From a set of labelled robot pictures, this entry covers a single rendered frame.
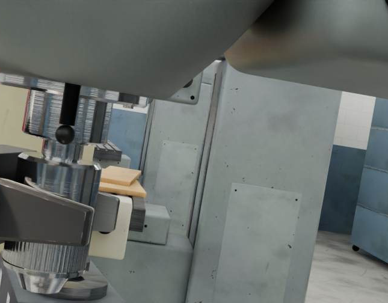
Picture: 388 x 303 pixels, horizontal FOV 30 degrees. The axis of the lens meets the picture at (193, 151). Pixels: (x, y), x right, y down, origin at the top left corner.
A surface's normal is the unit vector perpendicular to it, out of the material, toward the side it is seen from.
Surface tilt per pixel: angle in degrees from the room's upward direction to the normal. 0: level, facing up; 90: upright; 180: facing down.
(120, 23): 123
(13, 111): 90
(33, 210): 90
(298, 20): 99
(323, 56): 153
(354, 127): 90
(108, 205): 90
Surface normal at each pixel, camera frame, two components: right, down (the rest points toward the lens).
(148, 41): 0.23, 0.73
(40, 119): -0.43, -0.02
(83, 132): 0.51, 0.13
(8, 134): 0.17, 0.08
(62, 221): -0.15, 0.03
